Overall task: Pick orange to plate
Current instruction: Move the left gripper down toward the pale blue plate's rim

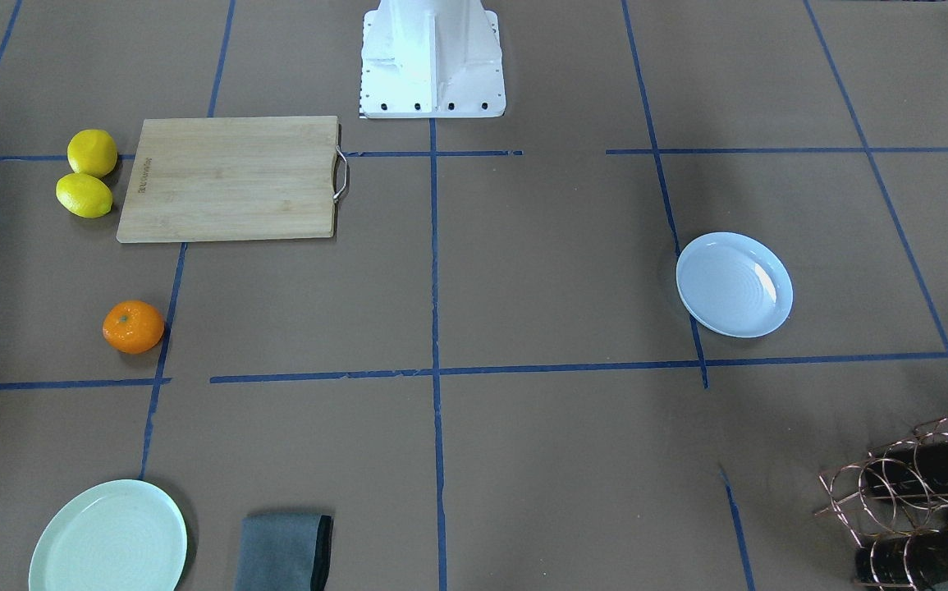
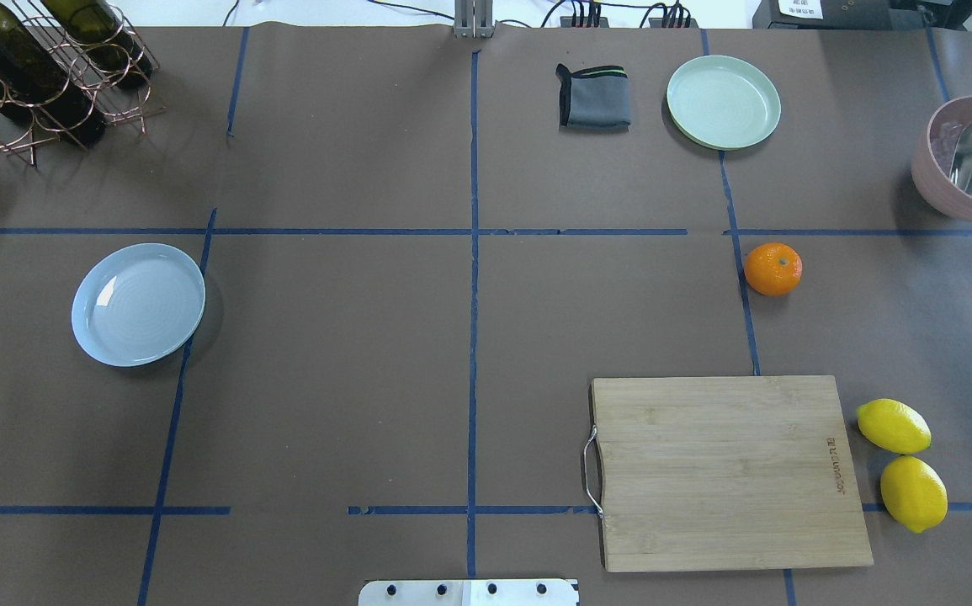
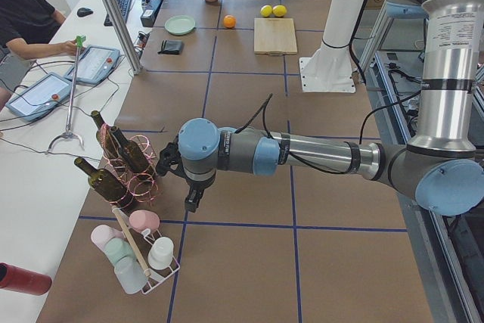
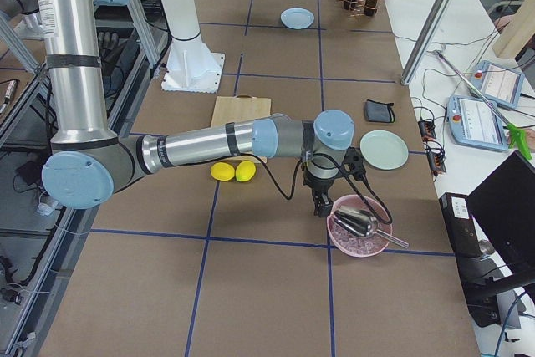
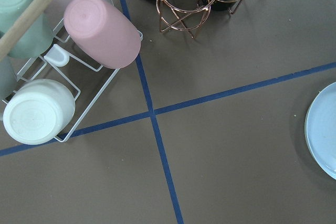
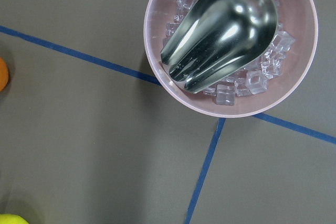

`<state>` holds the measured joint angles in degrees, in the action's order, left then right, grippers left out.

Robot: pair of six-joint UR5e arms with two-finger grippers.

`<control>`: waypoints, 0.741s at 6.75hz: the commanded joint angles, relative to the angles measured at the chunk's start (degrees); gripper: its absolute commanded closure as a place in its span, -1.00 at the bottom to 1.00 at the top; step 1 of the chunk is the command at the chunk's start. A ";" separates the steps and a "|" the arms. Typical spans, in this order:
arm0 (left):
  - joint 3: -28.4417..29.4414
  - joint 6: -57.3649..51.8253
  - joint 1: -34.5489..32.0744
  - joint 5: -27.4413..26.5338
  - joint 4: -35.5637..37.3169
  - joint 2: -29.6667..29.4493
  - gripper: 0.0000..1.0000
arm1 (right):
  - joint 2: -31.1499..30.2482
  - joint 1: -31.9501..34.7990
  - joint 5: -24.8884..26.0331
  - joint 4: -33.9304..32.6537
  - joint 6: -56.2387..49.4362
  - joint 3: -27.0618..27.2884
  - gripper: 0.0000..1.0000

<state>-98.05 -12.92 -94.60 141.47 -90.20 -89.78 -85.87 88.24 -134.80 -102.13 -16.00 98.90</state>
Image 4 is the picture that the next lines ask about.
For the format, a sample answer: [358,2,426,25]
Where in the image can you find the far blue teach pendant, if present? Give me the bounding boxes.
[471,60,525,110]

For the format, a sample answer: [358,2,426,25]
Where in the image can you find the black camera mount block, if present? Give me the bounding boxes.
[343,147,367,181]

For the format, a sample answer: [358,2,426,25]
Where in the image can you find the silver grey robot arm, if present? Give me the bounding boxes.
[38,0,354,217]

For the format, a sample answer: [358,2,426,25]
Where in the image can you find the black monitor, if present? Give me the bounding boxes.
[467,151,534,267]

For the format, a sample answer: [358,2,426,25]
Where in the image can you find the black computer box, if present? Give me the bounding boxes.
[439,192,501,328]

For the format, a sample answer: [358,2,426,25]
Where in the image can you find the near blue teach pendant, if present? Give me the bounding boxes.
[446,95,508,152]

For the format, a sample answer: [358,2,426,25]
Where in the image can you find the left yellow lemon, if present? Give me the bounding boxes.
[210,162,235,181]

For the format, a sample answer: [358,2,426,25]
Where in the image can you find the pink bowl with ice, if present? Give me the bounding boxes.
[327,195,391,258]

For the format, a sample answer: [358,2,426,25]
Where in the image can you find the right yellow lemon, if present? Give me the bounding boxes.
[235,161,257,182]

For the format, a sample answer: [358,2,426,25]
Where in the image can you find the wooden post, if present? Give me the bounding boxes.
[492,0,534,58]

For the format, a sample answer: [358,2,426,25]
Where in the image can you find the metal ice scoop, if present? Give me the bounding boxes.
[334,207,409,249]

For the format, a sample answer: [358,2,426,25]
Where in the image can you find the blue teach pendant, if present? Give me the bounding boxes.
[471,60,525,110]
[446,95,508,152]

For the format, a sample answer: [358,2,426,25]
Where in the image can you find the yellow lemon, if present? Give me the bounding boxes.
[210,162,235,181]
[235,161,257,182]

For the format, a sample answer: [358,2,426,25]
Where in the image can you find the metal grabber stick green handle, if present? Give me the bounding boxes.
[432,50,532,161]

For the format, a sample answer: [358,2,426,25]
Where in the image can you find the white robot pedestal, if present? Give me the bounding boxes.
[161,0,225,94]

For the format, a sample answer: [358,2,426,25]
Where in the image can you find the light blue plate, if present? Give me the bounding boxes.
[280,8,315,30]

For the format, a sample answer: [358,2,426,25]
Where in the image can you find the dark grey folded cloth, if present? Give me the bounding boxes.
[364,99,395,124]

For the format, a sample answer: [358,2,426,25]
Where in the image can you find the copper wire bottle rack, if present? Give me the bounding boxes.
[348,0,365,15]

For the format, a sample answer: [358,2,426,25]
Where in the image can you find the aluminium frame post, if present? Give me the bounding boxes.
[400,0,452,85]

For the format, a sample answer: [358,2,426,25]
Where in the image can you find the wooden cutting board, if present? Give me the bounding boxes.
[209,95,273,164]

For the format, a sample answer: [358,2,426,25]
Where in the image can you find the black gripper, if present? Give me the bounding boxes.
[303,161,336,217]

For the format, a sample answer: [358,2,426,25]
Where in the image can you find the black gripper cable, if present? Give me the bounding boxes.
[254,151,394,225]

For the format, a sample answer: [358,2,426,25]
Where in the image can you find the pale green plate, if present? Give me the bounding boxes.
[359,130,409,170]

